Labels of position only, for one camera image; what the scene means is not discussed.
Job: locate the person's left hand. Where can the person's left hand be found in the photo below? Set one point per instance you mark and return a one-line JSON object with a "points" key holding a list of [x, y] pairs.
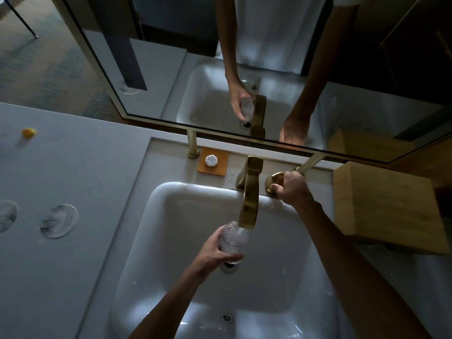
{"points": [[210, 255]]}

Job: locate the person's right hand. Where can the person's right hand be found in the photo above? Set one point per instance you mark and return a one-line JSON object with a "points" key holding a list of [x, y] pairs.
{"points": [[295, 190]]}

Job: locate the clear drinking glass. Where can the clear drinking glass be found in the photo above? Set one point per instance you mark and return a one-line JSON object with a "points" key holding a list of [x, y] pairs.
{"points": [[236, 240], [383, 259]]}

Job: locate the person's left forearm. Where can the person's left forearm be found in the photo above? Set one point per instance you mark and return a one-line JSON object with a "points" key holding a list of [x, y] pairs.
{"points": [[166, 310]]}

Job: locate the person's right forearm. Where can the person's right forearm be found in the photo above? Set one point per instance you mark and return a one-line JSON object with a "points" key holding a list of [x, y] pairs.
{"points": [[360, 278]]}

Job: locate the metal sink drain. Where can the metal sink drain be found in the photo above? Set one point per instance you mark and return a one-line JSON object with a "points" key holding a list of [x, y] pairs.
{"points": [[229, 267]]}

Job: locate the gold faucet spout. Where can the gold faucet spout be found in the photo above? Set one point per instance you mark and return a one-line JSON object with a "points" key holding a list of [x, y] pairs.
{"points": [[250, 201]]}

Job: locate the white ceramic sink basin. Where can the white ceramic sink basin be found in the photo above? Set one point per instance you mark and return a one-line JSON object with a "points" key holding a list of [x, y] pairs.
{"points": [[169, 229]]}

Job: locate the orange soap dish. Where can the orange soap dish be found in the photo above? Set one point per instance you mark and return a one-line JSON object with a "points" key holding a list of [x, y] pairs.
{"points": [[222, 169]]}

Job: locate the white wrapped round soap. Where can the white wrapped round soap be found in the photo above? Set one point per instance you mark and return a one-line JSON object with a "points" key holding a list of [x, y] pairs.
{"points": [[211, 160]]}

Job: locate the wooden box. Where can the wooden box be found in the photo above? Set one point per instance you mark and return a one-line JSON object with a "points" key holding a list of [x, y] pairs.
{"points": [[388, 204]]}

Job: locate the round paper coaster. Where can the round paper coaster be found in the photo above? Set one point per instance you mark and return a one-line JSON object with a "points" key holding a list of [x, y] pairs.
{"points": [[59, 221], [7, 216]]}

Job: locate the gold framed mirror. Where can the gold framed mirror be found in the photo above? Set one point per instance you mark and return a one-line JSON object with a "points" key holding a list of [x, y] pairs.
{"points": [[162, 67]]}

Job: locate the small yellow cap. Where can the small yellow cap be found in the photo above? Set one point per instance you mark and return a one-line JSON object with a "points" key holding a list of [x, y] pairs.
{"points": [[29, 133]]}

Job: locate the gold mirror support post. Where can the gold mirror support post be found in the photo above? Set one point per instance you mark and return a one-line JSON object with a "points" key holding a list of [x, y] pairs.
{"points": [[192, 142], [312, 162]]}

